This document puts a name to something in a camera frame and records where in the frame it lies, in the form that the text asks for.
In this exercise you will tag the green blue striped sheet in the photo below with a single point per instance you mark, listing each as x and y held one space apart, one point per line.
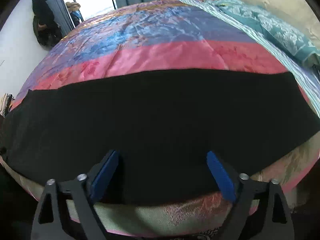
308 82

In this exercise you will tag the blue curtain left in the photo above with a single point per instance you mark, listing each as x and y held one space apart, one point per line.
61 16

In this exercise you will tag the teal floral pillow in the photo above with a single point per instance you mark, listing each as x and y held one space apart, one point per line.
283 35

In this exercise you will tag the black pants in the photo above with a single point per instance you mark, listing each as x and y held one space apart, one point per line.
162 123

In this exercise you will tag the clothes pile at left edge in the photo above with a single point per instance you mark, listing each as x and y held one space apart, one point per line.
5 105

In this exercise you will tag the black coat hanging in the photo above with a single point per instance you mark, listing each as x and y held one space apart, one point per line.
46 30

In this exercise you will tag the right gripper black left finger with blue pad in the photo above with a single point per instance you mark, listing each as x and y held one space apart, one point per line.
66 209

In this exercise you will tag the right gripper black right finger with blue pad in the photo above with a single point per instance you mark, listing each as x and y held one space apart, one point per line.
259 209

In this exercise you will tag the plush toy on windowsill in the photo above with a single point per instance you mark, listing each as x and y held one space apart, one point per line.
74 11

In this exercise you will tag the colourful striped satin bedspread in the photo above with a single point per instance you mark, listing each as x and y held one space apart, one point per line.
151 36

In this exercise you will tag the cream padded headboard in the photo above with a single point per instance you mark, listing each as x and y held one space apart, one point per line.
295 12

